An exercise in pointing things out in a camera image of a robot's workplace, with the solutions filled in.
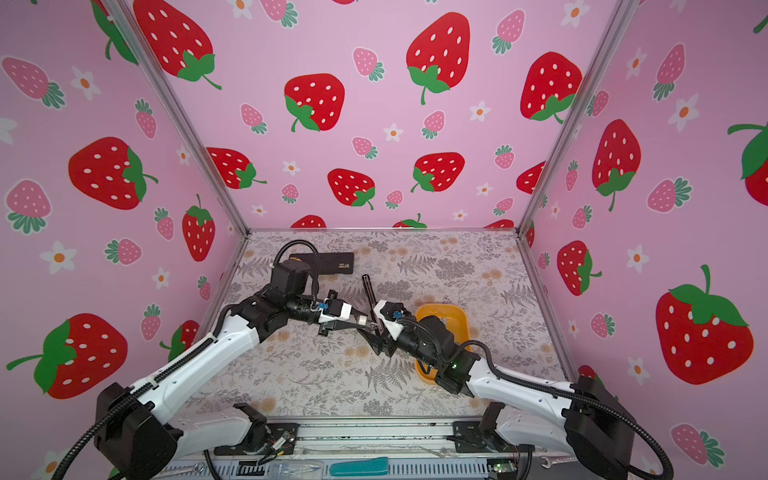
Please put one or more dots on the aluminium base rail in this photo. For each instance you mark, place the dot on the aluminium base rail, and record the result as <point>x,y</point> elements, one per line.
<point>421,448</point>

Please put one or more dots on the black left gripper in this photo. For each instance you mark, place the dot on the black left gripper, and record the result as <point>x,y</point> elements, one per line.
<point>348,325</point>

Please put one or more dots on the yellow plastic tray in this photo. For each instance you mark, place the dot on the yellow plastic tray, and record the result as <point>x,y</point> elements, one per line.
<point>454,373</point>

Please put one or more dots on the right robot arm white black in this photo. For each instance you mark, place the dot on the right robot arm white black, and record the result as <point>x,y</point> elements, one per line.
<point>602,435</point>

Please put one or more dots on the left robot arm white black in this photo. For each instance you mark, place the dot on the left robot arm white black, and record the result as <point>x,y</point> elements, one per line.
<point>133,429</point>

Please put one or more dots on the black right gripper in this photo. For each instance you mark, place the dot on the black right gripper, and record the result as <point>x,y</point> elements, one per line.
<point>394,336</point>

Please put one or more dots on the black tool case yellow label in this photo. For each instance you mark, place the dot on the black tool case yellow label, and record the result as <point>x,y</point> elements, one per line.
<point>334,263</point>

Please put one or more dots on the teal handled tool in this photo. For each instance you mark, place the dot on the teal handled tool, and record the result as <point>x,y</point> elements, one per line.
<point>360,468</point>

